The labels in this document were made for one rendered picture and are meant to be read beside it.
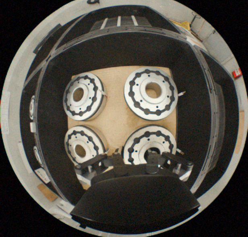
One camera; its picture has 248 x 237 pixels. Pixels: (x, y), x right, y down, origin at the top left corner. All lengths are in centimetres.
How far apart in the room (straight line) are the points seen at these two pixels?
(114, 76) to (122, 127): 11
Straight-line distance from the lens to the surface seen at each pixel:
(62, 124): 22
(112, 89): 19
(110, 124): 18
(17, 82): 346
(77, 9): 349
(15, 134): 323
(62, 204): 49
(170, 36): 16
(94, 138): 16
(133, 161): 16
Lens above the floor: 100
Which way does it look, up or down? 84 degrees down
